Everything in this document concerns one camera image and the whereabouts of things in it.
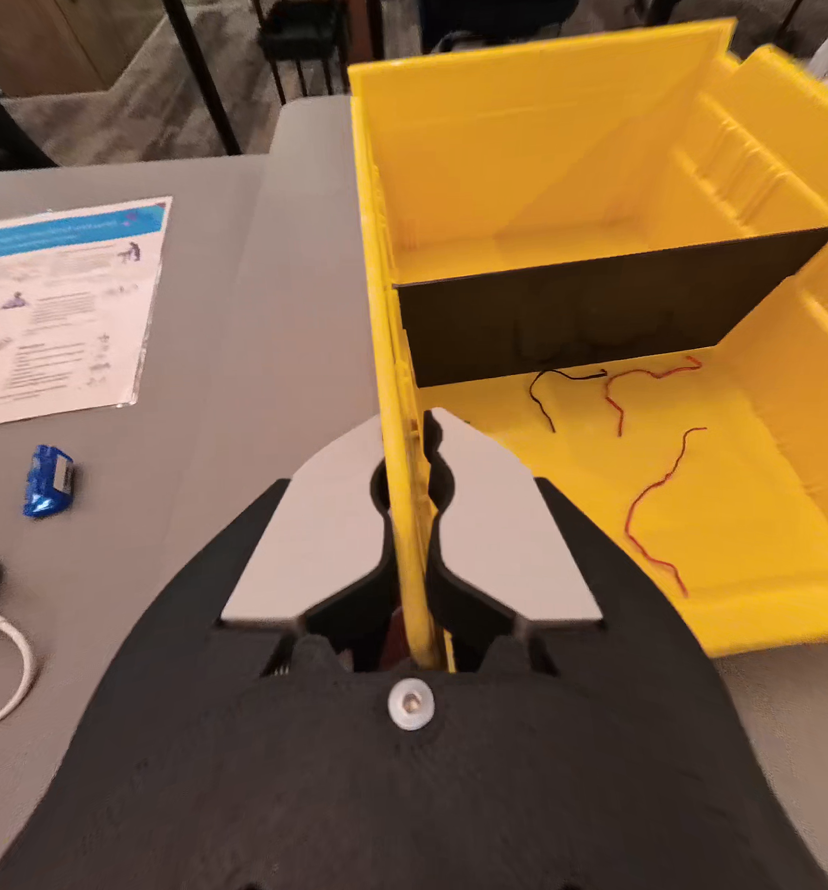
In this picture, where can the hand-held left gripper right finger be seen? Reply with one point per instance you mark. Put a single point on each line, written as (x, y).
(518, 549)

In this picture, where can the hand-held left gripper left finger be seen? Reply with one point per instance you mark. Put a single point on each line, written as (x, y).
(303, 549)

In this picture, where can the yellow plastic bin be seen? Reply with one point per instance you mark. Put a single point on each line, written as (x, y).
(525, 139)

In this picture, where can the black bin divider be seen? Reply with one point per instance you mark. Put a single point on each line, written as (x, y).
(560, 320)

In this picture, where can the small blue object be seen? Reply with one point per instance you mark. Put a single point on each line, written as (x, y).
(49, 483)

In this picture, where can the printed paper sheet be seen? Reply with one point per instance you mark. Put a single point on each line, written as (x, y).
(59, 313)

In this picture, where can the black metal pole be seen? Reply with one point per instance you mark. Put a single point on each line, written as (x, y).
(202, 83)

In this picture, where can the black office chair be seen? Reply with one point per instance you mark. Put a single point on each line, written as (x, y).
(497, 17)
(4, 125)

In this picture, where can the brown wooden cabinet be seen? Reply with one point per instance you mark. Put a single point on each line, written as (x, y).
(38, 42)

